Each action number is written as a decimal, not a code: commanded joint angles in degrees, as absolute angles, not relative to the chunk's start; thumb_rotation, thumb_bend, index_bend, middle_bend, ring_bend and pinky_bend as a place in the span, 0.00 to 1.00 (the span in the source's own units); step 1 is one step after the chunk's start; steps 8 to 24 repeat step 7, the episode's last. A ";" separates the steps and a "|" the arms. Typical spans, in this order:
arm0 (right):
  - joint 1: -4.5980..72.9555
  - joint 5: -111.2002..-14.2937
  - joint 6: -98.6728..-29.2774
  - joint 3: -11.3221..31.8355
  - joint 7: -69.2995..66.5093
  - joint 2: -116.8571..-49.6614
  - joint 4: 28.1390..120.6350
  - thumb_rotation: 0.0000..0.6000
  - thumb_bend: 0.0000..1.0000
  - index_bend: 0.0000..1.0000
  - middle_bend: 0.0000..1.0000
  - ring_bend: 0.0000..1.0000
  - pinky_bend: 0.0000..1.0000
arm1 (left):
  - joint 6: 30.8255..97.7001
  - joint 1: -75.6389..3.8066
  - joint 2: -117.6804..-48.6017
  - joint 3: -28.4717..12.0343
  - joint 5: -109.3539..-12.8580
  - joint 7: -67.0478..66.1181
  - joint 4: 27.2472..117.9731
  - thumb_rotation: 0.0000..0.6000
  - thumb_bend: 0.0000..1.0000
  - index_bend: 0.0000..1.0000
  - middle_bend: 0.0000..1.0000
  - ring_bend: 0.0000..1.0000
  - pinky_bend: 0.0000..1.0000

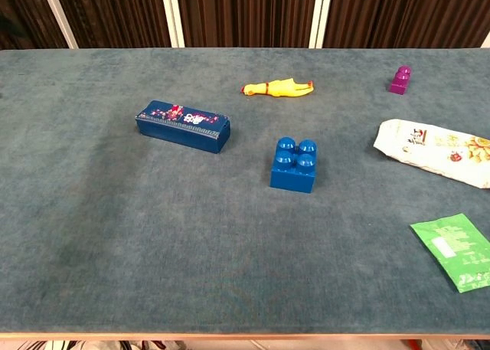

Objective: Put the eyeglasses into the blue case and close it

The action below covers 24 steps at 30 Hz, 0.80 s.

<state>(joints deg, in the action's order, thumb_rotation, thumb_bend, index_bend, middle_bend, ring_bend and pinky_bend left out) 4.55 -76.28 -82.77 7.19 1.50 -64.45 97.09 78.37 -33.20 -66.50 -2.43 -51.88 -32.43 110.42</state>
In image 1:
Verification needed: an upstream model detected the teal fabric table cover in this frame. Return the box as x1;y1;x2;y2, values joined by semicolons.
0;47;490;335

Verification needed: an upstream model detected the white nut snack bag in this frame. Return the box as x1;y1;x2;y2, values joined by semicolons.
373;118;490;190

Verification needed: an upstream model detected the yellow rubber chicken toy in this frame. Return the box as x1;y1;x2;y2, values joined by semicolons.
240;77;315;98

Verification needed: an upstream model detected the blue four-stud building block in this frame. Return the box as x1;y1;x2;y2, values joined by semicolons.
269;136;319;194

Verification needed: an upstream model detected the purple two-stud building block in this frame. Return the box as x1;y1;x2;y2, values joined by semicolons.
388;64;413;96

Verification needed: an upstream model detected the green foil sachet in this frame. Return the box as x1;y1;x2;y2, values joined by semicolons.
410;212;490;294

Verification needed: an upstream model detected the blue and white box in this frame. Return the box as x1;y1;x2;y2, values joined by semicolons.
136;100;231;155

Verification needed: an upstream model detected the dark brown curtain panel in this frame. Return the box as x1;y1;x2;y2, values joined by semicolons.
175;0;319;48
51;0;172;49
323;0;490;49
0;0;70;51

